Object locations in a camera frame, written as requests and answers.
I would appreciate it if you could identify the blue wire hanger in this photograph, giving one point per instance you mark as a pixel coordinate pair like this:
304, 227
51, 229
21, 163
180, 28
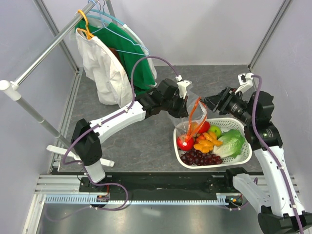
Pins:
115, 34

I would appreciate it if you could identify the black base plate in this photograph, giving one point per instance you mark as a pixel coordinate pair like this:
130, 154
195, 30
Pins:
162, 185

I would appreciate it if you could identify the green lettuce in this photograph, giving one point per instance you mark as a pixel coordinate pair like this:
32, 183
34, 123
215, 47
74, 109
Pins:
233, 142

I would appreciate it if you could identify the red apple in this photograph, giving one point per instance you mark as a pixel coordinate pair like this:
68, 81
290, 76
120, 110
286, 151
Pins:
183, 144

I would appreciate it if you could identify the yellow ginger root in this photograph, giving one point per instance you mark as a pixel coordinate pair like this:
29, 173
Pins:
206, 142

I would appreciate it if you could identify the white plastic basket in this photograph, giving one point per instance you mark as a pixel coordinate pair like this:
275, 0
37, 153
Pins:
225, 124

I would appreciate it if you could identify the white shirt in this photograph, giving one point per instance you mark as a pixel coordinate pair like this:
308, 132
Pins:
103, 67

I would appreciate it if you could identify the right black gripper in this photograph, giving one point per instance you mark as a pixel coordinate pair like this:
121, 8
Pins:
221, 101

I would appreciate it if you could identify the purple grape bunch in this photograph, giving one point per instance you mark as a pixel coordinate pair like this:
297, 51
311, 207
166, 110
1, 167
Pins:
197, 158

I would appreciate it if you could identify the green apple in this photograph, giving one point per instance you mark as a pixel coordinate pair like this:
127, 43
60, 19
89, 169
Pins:
215, 129

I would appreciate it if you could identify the red yellow mango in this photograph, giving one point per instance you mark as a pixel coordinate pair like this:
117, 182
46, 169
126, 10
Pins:
204, 128

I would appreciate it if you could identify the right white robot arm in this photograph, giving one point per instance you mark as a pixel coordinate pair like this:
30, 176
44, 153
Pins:
280, 211

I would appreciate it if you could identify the brown garment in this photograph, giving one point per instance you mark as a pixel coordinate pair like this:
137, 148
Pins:
115, 52

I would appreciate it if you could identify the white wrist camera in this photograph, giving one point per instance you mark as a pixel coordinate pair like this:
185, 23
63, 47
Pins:
245, 81
183, 86

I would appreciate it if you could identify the green shirt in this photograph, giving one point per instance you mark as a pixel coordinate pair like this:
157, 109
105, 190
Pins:
143, 78

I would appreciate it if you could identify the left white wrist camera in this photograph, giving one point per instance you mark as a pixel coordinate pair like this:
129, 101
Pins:
183, 86

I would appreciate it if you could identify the clear zip top bag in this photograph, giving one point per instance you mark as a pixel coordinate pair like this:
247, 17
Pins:
188, 127

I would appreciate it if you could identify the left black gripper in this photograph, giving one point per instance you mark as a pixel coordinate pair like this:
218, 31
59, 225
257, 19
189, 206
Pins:
182, 112

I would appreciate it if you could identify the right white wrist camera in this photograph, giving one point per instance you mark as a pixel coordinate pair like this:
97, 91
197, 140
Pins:
245, 81

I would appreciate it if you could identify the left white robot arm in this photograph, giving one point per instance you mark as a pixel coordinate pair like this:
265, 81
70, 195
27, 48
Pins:
89, 136

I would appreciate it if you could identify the metal clothes rack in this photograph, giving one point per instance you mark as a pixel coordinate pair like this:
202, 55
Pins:
24, 34

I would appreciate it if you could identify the grey cable duct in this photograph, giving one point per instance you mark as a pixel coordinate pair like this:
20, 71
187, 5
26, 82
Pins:
97, 200

